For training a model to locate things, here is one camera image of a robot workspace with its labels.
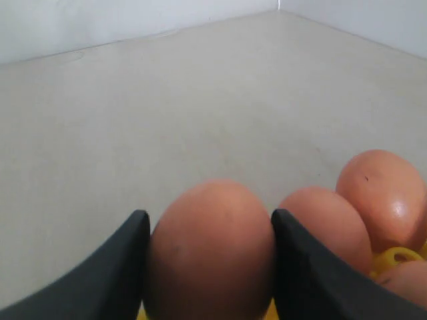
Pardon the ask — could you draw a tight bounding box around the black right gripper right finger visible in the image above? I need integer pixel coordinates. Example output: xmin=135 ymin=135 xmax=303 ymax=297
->
xmin=271 ymin=209 xmax=426 ymax=320

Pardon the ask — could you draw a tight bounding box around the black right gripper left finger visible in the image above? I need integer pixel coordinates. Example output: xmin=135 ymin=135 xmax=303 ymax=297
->
xmin=1 ymin=210 xmax=150 ymax=319

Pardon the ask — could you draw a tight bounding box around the brown egg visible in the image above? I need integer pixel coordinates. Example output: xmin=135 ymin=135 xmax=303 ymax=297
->
xmin=279 ymin=186 xmax=373 ymax=274
xmin=336 ymin=149 xmax=426 ymax=253
xmin=143 ymin=179 xmax=276 ymax=319
xmin=376 ymin=261 xmax=426 ymax=309

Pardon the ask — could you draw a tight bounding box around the yellow plastic egg tray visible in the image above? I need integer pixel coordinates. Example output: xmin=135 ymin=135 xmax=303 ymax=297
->
xmin=136 ymin=242 xmax=426 ymax=320

